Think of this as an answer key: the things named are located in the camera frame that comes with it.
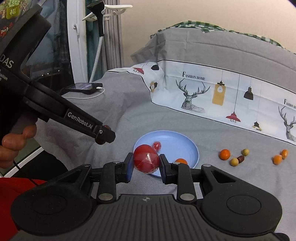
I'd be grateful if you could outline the white door frame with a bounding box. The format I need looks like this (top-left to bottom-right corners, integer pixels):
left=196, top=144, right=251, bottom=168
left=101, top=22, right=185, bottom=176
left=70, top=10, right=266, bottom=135
left=67, top=0, right=88, bottom=83

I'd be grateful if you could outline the small red fruit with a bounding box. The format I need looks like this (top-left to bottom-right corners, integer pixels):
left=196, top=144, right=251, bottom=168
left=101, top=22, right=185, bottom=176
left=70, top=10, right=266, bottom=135
left=152, top=141, right=162, bottom=152

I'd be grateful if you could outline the large orange mandarin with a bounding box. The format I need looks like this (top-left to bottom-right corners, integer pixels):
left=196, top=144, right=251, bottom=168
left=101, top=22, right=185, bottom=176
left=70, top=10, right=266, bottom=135
left=175, top=158, right=188, bottom=165

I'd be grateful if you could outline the grey curtain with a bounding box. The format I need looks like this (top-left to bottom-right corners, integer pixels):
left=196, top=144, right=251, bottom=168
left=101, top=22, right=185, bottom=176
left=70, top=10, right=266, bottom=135
left=102, top=0, right=125, bottom=72

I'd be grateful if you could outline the yellow-green round fruit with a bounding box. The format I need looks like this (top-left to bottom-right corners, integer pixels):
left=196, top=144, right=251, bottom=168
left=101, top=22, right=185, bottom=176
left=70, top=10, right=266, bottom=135
left=230, top=158, right=239, bottom=167
left=241, top=149, right=249, bottom=156

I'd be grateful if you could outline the braided metal hose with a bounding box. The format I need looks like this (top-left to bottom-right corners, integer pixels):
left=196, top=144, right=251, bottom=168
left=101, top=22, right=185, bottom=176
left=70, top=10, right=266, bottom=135
left=89, top=6, right=105, bottom=83

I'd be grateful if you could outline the grey patterned sofa cover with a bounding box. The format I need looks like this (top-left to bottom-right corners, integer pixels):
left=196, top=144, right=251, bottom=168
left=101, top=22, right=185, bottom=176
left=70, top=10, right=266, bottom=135
left=37, top=28, right=295, bottom=240

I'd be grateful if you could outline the light blue round plate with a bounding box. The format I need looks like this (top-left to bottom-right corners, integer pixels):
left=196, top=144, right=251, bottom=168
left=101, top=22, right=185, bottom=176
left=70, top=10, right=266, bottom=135
left=133, top=130, right=200, bottom=168

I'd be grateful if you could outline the white charging cable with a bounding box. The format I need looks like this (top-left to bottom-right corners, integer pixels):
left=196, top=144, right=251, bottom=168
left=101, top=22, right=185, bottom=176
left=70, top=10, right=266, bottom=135
left=62, top=86, right=106, bottom=100

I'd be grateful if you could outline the small orange kumquat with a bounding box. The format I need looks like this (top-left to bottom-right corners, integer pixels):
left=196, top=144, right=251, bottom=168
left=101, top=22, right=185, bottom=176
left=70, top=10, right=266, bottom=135
left=280, top=149, right=288, bottom=160

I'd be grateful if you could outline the black smartphone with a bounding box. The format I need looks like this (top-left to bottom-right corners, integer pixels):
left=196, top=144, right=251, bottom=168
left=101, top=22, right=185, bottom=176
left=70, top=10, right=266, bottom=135
left=60, top=83, right=103, bottom=95

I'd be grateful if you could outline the small orange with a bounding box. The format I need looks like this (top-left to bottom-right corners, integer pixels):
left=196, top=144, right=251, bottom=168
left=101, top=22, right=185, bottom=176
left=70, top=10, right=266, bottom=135
left=273, top=155, right=282, bottom=165

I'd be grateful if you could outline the person's left hand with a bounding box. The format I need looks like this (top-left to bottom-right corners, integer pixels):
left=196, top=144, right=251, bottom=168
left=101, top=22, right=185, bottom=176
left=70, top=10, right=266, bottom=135
left=1, top=124, right=37, bottom=169

